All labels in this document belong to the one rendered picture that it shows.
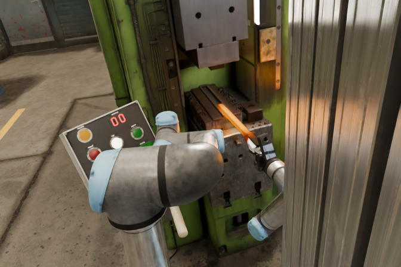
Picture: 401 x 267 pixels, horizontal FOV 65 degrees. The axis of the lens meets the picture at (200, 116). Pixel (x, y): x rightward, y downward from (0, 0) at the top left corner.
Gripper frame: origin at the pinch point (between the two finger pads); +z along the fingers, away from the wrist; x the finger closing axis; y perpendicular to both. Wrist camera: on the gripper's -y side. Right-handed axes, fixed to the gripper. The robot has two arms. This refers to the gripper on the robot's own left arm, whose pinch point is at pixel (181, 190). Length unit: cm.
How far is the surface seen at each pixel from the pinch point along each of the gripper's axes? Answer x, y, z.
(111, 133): -29.3, -12.1, -19.4
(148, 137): -16.9, -20.0, -11.6
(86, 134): -36.2, -6.1, -22.9
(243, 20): 25, -53, -51
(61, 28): -384, -553, 52
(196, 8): 6, -44, -60
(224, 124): 13.3, -47.3, -0.9
